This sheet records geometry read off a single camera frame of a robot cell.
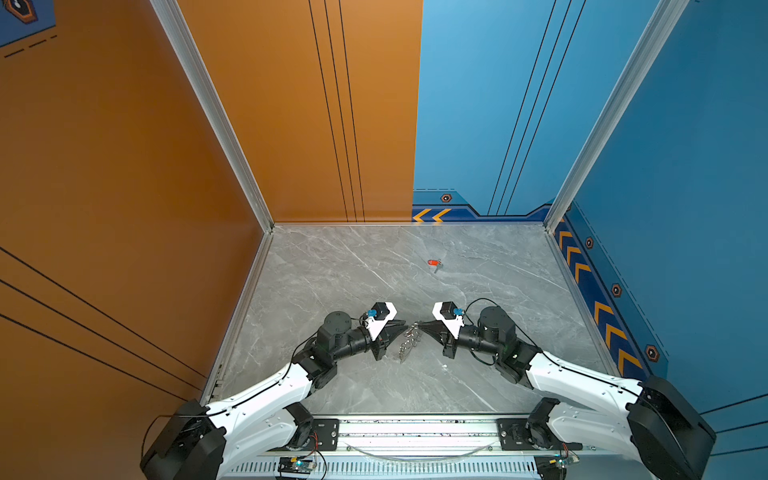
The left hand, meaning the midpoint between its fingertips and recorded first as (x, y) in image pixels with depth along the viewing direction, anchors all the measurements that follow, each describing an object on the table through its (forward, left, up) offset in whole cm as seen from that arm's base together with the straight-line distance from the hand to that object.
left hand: (404, 322), depth 74 cm
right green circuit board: (-28, -36, -18) cm, 49 cm away
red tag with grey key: (+32, -13, -17) cm, 39 cm away
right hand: (0, -4, -1) cm, 4 cm away
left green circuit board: (-28, +26, -19) cm, 42 cm away
